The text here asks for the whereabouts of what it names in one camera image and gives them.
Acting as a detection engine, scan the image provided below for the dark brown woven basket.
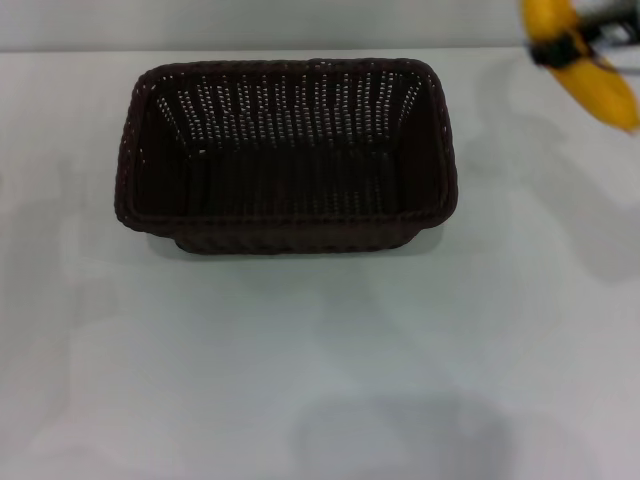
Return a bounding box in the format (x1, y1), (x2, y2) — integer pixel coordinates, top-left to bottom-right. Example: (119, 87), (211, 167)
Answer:
(113, 57), (459, 257)

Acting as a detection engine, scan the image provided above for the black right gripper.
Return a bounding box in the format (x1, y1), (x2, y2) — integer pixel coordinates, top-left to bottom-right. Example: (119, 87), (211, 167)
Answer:
(528, 6), (640, 69)

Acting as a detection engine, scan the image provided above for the yellow banana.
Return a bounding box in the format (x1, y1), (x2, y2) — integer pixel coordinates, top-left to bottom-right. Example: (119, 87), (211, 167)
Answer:
(518, 0), (640, 134)

